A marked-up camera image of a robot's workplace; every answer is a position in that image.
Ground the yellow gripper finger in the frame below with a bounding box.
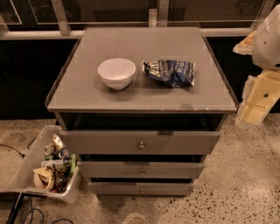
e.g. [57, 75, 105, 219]
[235, 70, 280, 129]
[233, 31, 256, 55]

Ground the grey top drawer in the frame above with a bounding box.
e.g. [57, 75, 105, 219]
[61, 131, 221, 155]

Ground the grey drawer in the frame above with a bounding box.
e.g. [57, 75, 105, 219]
[88, 182, 194, 196]
[78, 161, 204, 179]
[61, 131, 221, 155]

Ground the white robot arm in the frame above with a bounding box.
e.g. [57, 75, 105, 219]
[233, 4, 280, 128]

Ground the grey drawer cabinet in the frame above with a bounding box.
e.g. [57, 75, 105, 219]
[45, 27, 237, 184]

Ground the grey middle drawer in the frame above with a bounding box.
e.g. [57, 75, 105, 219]
[78, 161, 204, 179]

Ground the grey bottom drawer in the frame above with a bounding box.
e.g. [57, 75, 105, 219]
[88, 182, 194, 196]

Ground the blue crumpled chip bag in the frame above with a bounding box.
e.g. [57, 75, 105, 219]
[142, 59, 196, 88]

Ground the white ceramic bowl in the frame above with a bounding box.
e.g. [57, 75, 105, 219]
[98, 58, 136, 90]

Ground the crushed can in bin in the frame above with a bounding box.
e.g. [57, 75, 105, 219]
[52, 134, 66, 151]

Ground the clear plastic bin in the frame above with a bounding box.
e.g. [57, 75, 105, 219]
[0, 125, 82, 203]

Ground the beige crumpled wrapper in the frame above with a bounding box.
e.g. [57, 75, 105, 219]
[33, 167, 54, 190]

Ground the black bar on floor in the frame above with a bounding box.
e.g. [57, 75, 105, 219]
[6, 192, 24, 224]

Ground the metal window frame rail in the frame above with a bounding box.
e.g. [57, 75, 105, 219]
[0, 0, 280, 41]

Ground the black floor cable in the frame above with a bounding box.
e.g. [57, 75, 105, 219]
[0, 136, 38, 159]

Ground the blue floor cable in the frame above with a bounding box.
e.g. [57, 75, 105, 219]
[21, 195, 75, 224]

